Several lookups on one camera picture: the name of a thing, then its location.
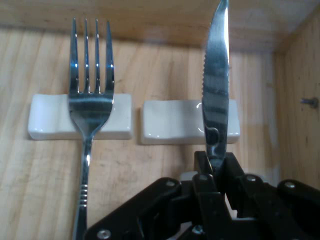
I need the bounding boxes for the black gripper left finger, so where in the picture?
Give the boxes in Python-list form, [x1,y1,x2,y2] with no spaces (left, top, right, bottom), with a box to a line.
[84,150,236,240]

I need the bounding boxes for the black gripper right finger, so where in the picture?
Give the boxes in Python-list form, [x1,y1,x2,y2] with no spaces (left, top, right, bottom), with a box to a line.
[216,152,320,240]

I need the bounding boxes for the silver table knife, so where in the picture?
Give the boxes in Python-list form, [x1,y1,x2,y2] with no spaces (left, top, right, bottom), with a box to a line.
[200,0,231,177]

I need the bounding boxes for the white ceramic cutlery rest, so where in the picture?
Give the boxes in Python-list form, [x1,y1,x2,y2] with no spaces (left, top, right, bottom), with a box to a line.
[27,92,134,141]
[139,99,242,146]

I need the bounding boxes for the metal screw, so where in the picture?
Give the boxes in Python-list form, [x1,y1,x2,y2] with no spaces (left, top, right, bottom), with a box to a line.
[300,97,320,109]

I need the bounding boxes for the silver fork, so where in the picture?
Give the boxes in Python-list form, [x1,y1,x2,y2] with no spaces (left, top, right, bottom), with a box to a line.
[68,17,116,240]

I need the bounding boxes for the light wooden drawer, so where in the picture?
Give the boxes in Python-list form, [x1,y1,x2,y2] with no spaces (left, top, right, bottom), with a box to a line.
[0,0,320,240]

